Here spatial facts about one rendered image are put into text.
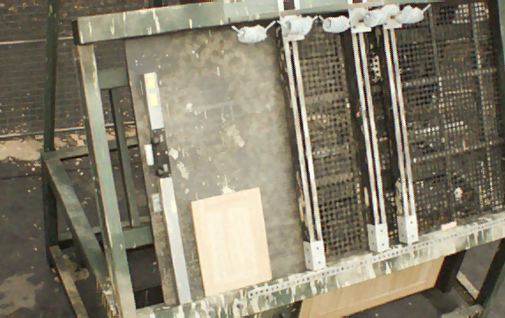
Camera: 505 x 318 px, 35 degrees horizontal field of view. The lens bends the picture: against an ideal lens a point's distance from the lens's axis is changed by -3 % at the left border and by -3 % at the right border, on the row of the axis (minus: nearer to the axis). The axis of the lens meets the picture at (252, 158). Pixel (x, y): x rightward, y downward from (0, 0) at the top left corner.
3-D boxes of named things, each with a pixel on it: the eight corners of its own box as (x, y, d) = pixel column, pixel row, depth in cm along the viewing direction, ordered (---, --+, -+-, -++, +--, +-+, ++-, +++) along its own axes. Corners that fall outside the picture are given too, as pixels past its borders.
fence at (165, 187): (177, 303, 333) (180, 305, 329) (140, 74, 320) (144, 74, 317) (188, 300, 335) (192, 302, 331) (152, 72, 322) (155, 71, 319)
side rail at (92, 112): (116, 314, 328) (124, 321, 318) (71, 47, 313) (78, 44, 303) (129, 310, 330) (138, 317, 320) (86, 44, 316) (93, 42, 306)
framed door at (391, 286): (293, 328, 412) (295, 330, 411) (311, 251, 380) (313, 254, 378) (431, 283, 450) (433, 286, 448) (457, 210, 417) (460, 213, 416)
